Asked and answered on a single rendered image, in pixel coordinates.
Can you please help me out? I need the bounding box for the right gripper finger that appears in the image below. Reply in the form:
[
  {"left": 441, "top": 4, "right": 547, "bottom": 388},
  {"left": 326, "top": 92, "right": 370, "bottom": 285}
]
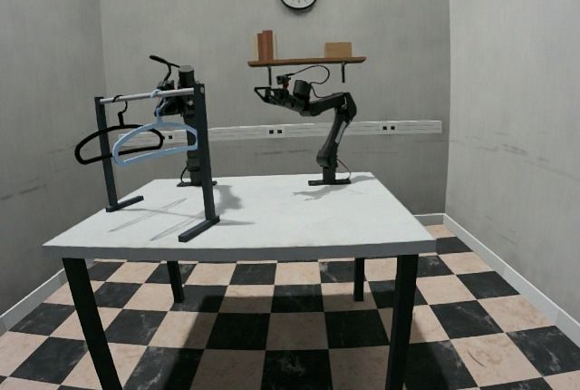
[
  {"left": 154, "top": 97, "right": 169, "bottom": 117},
  {"left": 159, "top": 96, "right": 179, "bottom": 116}
]

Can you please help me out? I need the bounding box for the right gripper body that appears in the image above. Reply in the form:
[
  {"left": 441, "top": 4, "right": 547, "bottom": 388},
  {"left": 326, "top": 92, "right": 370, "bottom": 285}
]
[{"left": 168, "top": 87, "right": 189, "bottom": 114}]

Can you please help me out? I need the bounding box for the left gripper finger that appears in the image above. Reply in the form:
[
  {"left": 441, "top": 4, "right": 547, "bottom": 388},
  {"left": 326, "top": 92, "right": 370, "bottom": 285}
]
[
  {"left": 265, "top": 88, "right": 286, "bottom": 105},
  {"left": 254, "top": 86, "right": 272, "bottom": 102}
]

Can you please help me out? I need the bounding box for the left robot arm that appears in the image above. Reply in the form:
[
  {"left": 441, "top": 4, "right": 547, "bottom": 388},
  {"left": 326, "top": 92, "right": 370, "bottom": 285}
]
[{"left": 290, "top": 80, "right": 357, "bottom": 186}]

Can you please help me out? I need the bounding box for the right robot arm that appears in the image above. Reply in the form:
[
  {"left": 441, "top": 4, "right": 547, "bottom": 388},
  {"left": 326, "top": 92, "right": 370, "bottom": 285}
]
[{"left": 157, "top": 65, "right": 218, "bottom": 187}]

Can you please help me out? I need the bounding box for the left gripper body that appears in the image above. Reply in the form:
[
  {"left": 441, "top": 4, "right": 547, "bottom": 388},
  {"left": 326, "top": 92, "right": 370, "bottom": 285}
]
[{"left": 266, "top": 83, "right": 295, "bottom": 109}]

